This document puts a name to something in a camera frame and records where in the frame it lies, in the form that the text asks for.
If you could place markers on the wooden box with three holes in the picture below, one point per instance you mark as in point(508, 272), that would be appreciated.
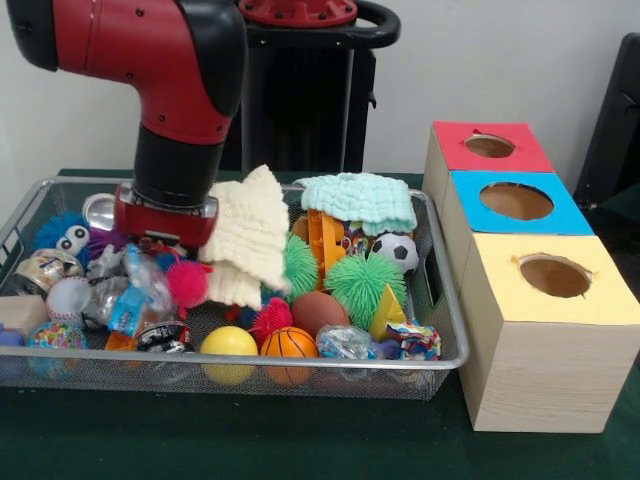
point(540, 350)

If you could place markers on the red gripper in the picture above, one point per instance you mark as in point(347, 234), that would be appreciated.
point(165, 220)

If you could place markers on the pink spiky ball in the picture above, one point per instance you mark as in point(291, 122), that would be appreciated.
point(187, 283)

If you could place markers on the orange yellow plastic toy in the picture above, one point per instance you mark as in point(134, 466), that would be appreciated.
point(326, 240)

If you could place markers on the brown toy football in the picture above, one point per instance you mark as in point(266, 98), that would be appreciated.
point(320, 312)

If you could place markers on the clear mesh bin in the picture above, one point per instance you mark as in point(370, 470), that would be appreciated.
point(300, 378)

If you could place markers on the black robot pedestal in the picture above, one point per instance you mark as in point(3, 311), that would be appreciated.
point(310, 100)

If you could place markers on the green spiky ball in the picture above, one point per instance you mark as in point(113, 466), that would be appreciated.
point(301, 265)
point(362, 288)

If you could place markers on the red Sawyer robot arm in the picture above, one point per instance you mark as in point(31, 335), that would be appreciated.
point(130, 50)

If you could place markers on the yellow ball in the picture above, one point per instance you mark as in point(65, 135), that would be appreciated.
point(229, 345)

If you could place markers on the mint green cloth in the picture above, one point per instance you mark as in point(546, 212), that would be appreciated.
point(360, 200)

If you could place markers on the cream yellow cloth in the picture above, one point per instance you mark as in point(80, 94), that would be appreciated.
point(250, 235)

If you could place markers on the small soccer ball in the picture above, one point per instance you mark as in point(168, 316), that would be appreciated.
point(396, 253)

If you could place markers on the bright orange mini basketball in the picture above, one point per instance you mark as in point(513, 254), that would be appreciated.
point(290, 345)

